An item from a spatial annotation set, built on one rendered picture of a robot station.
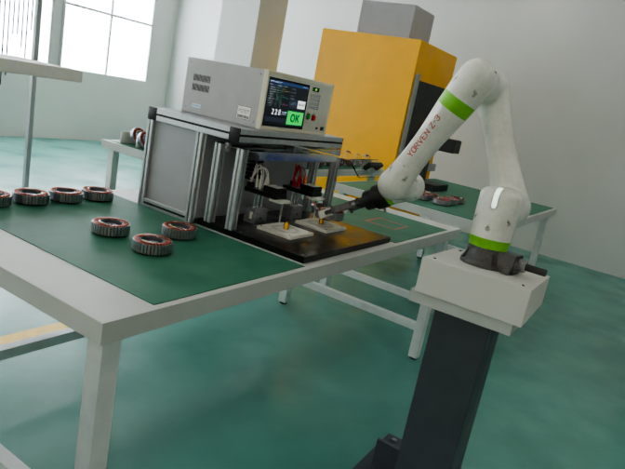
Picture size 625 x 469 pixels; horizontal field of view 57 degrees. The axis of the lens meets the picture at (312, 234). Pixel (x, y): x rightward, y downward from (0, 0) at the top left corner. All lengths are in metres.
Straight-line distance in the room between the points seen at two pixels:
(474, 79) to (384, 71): 3.97
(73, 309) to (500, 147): 1.39
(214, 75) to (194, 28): 7.79
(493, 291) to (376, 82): 4.30
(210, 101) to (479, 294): 1.17
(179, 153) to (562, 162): 5.54
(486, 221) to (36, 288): 1.24
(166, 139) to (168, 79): 8.11
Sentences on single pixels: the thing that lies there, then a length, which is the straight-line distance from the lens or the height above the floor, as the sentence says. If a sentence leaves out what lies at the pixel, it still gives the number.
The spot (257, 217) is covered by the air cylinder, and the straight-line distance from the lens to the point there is 2.14.
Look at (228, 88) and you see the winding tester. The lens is 2.16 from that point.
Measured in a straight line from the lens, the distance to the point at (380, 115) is 5.78.
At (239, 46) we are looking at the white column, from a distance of 6.19.
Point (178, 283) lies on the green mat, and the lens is 1.48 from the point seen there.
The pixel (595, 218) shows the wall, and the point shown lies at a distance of 7.08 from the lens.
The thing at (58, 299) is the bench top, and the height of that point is 0.75.
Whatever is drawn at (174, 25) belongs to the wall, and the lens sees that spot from 10.31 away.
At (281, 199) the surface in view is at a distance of 2.10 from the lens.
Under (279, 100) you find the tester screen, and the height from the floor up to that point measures 1.23.
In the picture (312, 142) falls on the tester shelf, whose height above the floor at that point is 1.09.
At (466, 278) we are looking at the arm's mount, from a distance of 1.75.
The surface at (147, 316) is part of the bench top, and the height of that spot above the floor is 0.74.
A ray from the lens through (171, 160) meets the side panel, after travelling 2.16.
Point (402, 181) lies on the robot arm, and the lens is 1.94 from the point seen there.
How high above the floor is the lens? 1.26
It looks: 13 degrees down
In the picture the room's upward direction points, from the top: 11 degrees clockwise
